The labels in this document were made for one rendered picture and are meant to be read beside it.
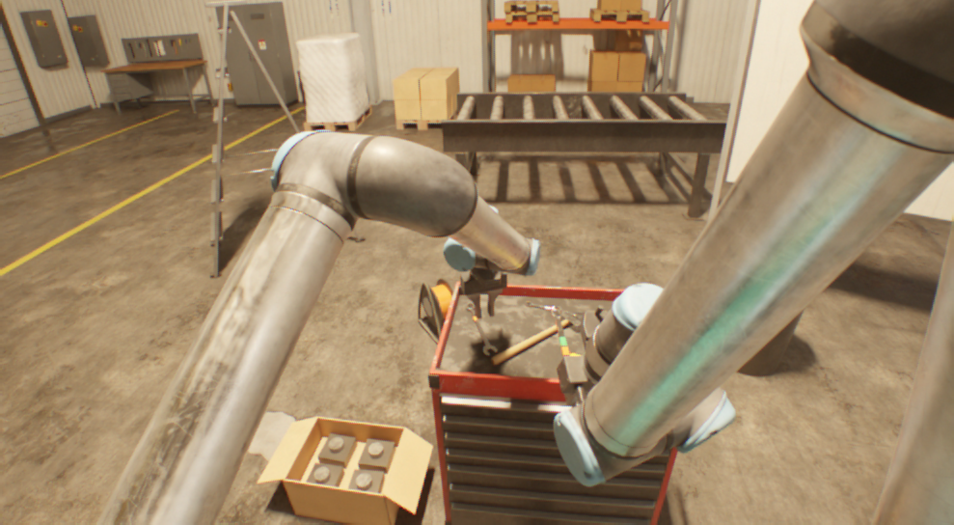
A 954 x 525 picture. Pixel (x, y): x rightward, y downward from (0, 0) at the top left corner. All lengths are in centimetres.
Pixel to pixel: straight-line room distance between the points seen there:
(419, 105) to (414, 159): 663
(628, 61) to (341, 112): 448
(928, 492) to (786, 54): 290
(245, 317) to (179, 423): 12
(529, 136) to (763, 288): 384
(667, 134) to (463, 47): 552
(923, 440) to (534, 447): 116
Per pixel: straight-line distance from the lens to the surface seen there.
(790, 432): 281
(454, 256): 117
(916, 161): 29
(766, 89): 327
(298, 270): 61
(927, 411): 47
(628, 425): 52
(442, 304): 280
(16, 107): 1221
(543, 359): 147
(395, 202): 61
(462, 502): 182
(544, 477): 163
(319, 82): 757
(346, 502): 213
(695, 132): 437
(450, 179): 63
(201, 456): 59
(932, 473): 49
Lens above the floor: 190
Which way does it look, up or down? 27 degrees down
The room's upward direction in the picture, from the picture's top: 2 degrees counter-clockwise
